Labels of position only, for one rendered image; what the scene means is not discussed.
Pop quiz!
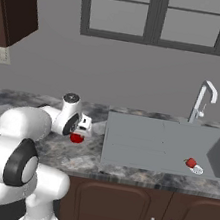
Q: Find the dark brown wall cupboard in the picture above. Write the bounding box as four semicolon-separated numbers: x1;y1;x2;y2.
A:
0;0;44;54

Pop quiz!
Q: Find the round white sink drain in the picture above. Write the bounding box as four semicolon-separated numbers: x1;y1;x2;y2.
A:
189;164;205;176

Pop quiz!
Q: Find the white sink tap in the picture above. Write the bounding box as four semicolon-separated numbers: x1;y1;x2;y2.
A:
179;76;220;129

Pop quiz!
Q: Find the grey kitchen sink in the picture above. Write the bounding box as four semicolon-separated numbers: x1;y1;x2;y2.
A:
99;109;220;184

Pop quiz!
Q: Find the beige wall outlet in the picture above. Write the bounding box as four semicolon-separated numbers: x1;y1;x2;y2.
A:
0;46;14;66

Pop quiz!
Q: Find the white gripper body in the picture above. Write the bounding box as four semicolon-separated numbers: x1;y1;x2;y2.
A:
72;123;94;139

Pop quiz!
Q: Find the dark grey framed window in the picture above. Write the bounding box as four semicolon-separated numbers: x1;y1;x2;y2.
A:
73;0;220;59

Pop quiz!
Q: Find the red mug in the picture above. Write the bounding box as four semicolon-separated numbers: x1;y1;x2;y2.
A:
182;156;198;170
68;131;86;146

